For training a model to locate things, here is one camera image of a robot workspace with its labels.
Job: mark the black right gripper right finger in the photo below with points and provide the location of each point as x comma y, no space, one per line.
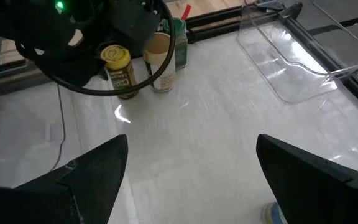
315,193

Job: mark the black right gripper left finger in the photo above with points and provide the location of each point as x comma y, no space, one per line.
82,186

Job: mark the yellow-lidded spice jar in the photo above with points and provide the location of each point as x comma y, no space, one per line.
121,77

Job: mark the tan-lidded spice jar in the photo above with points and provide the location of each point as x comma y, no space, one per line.
158,43

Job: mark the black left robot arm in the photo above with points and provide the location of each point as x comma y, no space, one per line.
57,37

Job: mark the clear plastic bin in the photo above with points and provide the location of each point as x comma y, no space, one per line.
291,71

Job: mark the green-lidded spice jar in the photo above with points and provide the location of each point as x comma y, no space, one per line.
181,53

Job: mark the grey clamp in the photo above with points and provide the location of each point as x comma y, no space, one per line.
292,9

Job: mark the red tape strip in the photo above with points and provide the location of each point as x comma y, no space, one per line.
186,11

